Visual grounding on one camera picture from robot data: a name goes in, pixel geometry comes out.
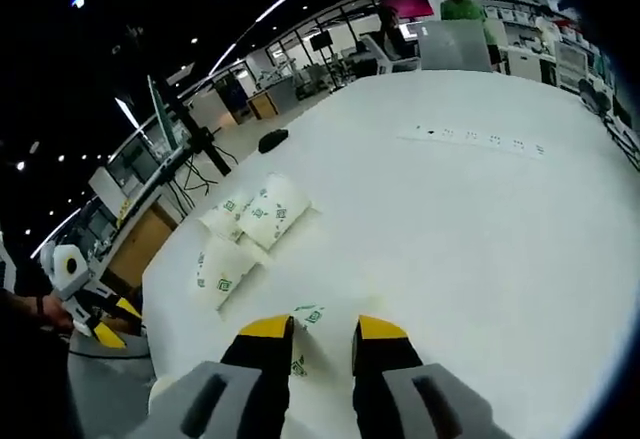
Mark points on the small black mouse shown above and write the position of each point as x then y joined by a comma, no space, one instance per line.
273,140

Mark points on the person's black clothing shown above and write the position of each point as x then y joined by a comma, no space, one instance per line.
30,389

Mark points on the person's left hand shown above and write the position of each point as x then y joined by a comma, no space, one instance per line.
59,314

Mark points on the black screen on stand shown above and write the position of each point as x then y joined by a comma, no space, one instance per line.
321,41

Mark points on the grey rectangular panel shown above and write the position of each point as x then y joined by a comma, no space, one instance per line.
452,46

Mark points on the black monitor stand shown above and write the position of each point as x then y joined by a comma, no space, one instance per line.
200,131

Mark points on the white office chair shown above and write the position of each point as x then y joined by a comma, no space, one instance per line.
382,56

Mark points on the black wristband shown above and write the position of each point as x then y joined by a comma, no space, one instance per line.
41,305

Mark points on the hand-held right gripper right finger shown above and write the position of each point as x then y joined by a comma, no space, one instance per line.
385,384

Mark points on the pink screen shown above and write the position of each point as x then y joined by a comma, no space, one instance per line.
410,5

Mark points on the white power strip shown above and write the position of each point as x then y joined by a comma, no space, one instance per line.
475,141

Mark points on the white table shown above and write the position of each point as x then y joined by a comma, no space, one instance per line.
450,259

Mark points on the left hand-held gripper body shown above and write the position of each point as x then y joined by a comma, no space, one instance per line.
72,279

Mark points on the wooden cabinet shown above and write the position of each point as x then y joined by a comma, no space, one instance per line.
142,244

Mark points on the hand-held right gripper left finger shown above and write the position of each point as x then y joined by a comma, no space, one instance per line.
255,384

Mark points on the pile of white paper cups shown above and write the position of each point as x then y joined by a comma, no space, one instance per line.
270,211

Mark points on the green printed paper cup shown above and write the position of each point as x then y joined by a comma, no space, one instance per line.
322,389

